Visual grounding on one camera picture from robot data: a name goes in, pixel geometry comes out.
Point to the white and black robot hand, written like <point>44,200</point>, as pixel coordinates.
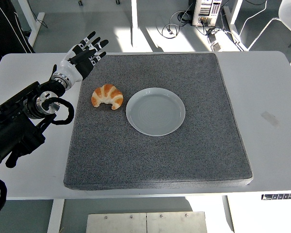
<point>71,69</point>

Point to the golden croissant bread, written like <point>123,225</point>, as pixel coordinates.
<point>106,93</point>

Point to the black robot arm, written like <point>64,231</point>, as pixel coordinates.
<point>14,136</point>

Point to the round grey plate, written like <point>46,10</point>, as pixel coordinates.
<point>155,114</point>

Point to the grey metal plate with screws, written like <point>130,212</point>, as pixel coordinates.
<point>177,223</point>
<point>116,224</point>

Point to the white desk leg with foot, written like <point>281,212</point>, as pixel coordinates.
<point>30,17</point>
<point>235,12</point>

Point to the person's leg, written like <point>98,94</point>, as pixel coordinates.
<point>4,24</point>

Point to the grey speckled mat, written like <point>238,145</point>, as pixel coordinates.
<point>160,157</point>

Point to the white computer tower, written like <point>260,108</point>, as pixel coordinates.
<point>206,12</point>

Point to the black power adapter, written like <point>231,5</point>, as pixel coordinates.
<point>213,34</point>

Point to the white table leg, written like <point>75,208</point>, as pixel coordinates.
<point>55,216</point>
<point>228,213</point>

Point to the table height control panel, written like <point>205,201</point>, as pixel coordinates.
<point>281,196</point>

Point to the white upright post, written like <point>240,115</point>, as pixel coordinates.
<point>134,19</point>

